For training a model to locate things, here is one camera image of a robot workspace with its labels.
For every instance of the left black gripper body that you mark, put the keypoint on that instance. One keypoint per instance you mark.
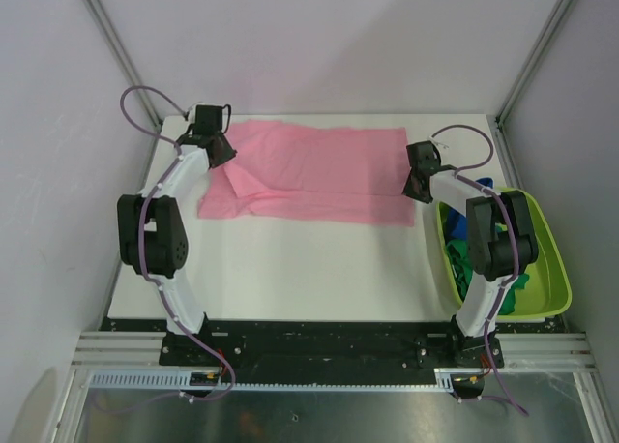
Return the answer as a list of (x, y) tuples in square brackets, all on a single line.
[(226, 151)]

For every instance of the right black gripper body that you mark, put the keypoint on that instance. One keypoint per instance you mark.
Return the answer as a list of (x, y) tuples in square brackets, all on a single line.
[(410, 189)]

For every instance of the pink t shirt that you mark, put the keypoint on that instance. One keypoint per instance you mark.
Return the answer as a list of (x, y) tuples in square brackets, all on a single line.
[(296, 172)]

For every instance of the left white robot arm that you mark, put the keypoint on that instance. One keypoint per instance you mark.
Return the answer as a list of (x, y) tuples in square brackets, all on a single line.
[(152, 236)]

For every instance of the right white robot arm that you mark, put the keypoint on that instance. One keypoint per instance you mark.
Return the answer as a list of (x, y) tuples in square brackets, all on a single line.
[(500, 234)]

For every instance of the blue t shirt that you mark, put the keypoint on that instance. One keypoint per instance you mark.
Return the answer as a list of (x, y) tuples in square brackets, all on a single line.
[(459, 220)]

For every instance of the green t shirt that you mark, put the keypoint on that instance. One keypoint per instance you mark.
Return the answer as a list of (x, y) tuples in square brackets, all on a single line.
[(462, 271)]

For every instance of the lime green plastic basin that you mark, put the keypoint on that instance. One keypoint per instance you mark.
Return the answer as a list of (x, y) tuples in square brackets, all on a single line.
[(546, 293)]

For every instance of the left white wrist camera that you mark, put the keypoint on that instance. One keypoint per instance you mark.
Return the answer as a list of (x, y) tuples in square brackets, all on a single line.
[(190, 113)]

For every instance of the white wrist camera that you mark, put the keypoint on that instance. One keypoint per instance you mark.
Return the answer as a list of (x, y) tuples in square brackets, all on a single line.
[(439, 146), (190, 113)]

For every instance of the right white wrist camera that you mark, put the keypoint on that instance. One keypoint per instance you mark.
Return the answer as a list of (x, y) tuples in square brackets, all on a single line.
[(439, 146)]

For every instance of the right aluminium frame post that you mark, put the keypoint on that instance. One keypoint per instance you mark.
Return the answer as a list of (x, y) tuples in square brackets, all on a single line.
[(554, 23)]

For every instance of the aluminium frame post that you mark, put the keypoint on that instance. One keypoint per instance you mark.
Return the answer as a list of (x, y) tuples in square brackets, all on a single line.
[(554, 23), (112, 39)]

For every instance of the left aluminium frame post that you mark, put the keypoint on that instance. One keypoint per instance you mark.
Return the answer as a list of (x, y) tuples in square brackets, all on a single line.
[(112, 39)]

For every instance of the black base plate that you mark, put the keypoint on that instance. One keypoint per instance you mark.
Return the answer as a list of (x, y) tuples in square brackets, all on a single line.
[(340, 350)]

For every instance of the grey slotted cable duct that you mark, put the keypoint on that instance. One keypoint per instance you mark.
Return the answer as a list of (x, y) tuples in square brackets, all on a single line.
[(429, 380)]

